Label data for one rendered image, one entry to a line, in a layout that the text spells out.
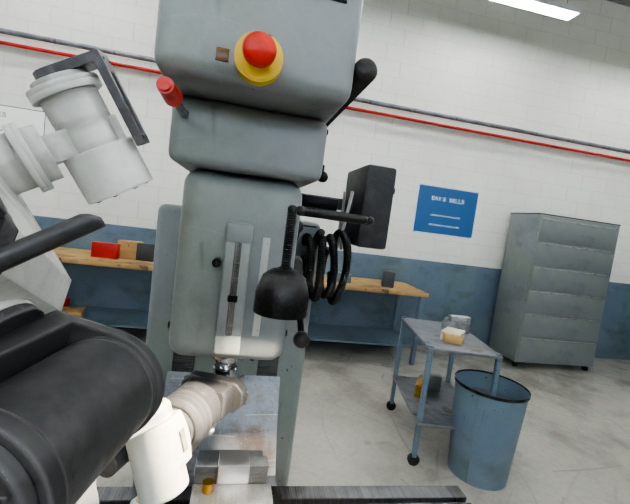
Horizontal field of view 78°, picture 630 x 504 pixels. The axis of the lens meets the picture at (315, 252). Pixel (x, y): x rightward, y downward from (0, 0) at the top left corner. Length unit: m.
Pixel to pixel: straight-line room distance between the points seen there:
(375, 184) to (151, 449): 0.73
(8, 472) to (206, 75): 0.45
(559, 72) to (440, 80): 1.79
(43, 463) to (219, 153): 0.47
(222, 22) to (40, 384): 0.44
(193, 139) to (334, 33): 0.25
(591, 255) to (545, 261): 0.67
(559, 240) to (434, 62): 2.80
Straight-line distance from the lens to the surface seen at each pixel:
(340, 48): 0.58
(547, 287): 5.77
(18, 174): 0.42
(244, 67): 0.53
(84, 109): 0.42
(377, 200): 1.00
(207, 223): 0.65
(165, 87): 0.50
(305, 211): 0.52
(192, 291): 0.67
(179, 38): 0.57
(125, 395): 0.33
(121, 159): 0.42
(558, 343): 6.09
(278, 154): 0.62
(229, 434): 1.20
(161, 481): 0.61
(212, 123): 0.63
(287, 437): 1.31
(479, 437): 2.90
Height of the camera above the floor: 1.57
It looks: 5 degrees down
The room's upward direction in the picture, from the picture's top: 7 degrees clockwise
